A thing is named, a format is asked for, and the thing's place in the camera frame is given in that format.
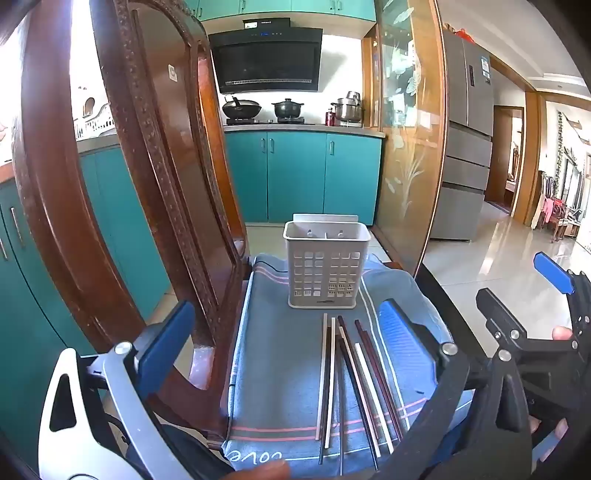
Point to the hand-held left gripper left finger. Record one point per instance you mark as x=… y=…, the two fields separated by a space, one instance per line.
x=168 y=341

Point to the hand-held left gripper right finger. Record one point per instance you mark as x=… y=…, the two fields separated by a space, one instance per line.
x=401 y=337

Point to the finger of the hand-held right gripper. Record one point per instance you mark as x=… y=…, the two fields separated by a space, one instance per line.
x=498 y=316
x=551 y=272

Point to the dark red chopstick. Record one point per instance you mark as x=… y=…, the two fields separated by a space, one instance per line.
x=340 y=321
x=375 y=369
x=368 y=339

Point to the white chopstick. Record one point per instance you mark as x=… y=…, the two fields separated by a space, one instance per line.
x=331 y=360
x=322 y=360
x=376 y=406
x=366 y=415

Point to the black chopstick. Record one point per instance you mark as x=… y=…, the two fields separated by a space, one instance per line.
x=327 y=360
x=367 y=438

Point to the white plastic utensil holder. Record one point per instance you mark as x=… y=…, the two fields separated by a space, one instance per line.
x=325 y=263

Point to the dark brown chopstick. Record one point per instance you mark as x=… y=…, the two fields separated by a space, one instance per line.
x=341 y=438

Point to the person's right hand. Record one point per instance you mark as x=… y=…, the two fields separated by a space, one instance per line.
x=562 y=333

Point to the pink garment on chair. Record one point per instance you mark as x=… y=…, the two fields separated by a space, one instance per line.
x=548 y=208

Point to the blue striped cloth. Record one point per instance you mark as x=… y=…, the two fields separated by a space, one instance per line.
x=277 y=369

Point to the teal base cabinets by window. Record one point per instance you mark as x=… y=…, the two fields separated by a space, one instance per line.
x=115 y=221

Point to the carved wooden chair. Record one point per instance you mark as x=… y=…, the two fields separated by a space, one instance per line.
x=152 y=184

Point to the grey refrigerator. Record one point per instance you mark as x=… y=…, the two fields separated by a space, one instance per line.
x=466 y=138

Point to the teal base cabinets under stove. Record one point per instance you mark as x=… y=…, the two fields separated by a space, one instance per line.
x=295 y=175

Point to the etched glass sliding door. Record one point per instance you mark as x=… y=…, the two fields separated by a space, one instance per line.
x=406 y=138

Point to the red bottle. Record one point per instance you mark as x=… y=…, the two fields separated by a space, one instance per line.
x=329 y=117

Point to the steel stock pot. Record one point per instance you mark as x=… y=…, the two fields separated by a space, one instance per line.
x=348 y=110

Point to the gas stove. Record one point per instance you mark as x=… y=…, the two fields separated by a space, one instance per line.
x=265 y=121

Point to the black wok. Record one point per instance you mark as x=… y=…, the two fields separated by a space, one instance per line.
x=241 y=109

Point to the black cooking pot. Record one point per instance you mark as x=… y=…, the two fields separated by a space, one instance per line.
x=290 y=110

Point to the black range hood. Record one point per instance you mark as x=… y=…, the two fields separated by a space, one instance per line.
x=268 y=60

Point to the wooden door frame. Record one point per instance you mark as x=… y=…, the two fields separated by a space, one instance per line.
x=531 y=161

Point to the white wall switch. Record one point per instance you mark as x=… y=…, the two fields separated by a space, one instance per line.
x=172 y=73

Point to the teal wall cabinets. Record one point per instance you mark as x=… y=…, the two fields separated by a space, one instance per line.
x=277 y=8

